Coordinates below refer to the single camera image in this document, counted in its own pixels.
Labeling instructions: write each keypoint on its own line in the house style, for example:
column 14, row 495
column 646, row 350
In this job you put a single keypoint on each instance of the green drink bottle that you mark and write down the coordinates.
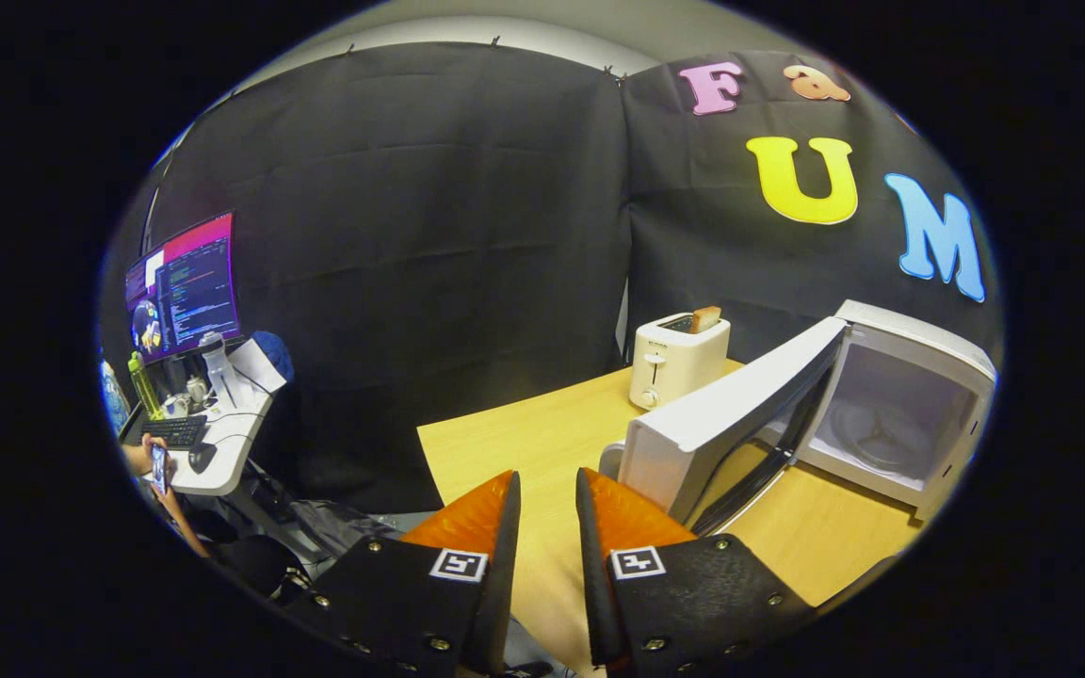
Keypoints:
column 143, row 388

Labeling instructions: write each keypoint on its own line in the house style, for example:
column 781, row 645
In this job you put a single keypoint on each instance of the white office desk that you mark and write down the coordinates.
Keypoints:
column 227, row 447

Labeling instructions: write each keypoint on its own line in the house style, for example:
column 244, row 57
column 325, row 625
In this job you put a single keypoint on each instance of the smartphone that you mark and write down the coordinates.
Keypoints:
column 159, row 468

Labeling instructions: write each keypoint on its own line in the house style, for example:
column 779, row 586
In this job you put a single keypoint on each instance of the cream white toaster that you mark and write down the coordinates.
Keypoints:
column 679, row 365

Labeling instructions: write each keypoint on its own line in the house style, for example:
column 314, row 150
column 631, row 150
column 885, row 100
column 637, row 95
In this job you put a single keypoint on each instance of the black backdrop cloth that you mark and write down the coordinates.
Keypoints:
column 411, row 235

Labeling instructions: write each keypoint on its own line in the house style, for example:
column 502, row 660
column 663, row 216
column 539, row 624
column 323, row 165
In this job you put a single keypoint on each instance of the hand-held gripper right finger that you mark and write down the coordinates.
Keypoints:
column 588, row 565

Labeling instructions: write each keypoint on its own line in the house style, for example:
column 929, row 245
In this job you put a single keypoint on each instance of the computer monitor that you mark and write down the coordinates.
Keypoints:
column 194, row 282

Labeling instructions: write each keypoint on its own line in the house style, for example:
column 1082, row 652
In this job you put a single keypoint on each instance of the black computer mouse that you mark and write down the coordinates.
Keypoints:
column 202, row 458

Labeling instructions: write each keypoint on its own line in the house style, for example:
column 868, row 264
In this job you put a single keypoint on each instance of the white microwave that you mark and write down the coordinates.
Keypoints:
column 721, row 424

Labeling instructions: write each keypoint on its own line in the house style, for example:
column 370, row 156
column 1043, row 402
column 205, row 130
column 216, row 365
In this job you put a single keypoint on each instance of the black keyboard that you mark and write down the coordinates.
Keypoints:
column 175, row 431

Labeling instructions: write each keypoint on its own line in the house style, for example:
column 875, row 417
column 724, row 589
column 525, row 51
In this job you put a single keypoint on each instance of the blue water bottle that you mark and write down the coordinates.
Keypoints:
column 114, row 400

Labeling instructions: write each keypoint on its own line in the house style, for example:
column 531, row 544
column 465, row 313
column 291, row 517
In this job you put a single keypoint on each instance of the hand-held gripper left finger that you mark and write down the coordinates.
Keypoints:
column 505, row 565

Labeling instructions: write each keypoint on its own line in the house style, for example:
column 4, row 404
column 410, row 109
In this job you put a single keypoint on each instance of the white paper sheet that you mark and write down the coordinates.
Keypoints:
column 255, row 367

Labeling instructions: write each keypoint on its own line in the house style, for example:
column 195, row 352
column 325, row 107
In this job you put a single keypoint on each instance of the clear plastic bottle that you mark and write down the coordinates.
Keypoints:
column 218, row 372

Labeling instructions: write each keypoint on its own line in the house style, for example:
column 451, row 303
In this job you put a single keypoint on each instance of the toast slice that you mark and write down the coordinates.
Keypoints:
column 705, row 318

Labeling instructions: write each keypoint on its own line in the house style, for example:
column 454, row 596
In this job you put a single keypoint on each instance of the glass turntable plate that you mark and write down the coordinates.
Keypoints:
column 882, row 438

